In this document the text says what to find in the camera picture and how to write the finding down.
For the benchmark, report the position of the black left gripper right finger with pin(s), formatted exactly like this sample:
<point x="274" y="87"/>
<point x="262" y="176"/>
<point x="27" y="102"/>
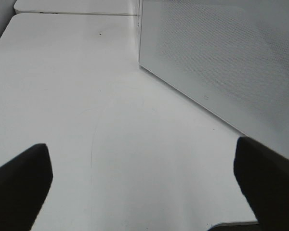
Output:
<point x="263" y="178"/>

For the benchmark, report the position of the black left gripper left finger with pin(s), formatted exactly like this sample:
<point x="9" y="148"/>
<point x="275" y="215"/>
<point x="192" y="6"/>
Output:
<point x="25" y="182"/>

